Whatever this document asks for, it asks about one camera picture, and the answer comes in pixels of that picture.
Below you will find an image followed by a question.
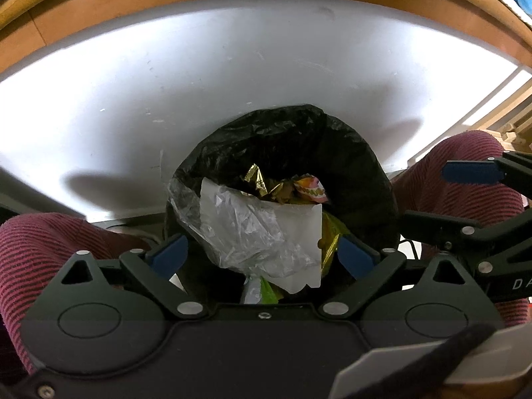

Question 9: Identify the black lined trash bin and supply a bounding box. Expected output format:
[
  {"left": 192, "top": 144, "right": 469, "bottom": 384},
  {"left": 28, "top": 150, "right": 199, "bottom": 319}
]
[{"left": 163, "top": 102, "right": 401, "bottom": 305}]

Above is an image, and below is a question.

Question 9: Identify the small gold candy wrapper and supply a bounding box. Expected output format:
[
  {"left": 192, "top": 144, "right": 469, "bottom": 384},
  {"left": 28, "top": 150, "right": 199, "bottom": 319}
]
[{"left": 318, "top": 212, "right": 350, "bottom": 277}]

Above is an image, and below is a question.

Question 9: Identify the clear plastic bag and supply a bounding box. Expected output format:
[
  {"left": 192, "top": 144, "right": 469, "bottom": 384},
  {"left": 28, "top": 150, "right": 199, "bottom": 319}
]
[{"left": 169, "top": 178, "right": 322, "bottom": 295}]

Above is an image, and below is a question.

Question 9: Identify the green plastic wrapper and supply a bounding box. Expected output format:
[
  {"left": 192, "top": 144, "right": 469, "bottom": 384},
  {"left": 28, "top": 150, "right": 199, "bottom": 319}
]
[{"left": 241, "top": 276, "right": 279, "bottom": 305}]

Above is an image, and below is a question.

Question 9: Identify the gold foil wrapper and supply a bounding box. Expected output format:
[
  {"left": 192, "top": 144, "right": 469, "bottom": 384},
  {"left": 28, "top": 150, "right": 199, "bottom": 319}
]
[{"left": 243, "top": 164, "right": 295, "bottom": 204}]

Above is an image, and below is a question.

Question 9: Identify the person's right leg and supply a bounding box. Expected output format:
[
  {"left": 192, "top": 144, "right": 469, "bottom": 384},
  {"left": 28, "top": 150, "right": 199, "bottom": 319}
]
[{"left": 390, "top": 129, "right": 532, "bottom": 329}]

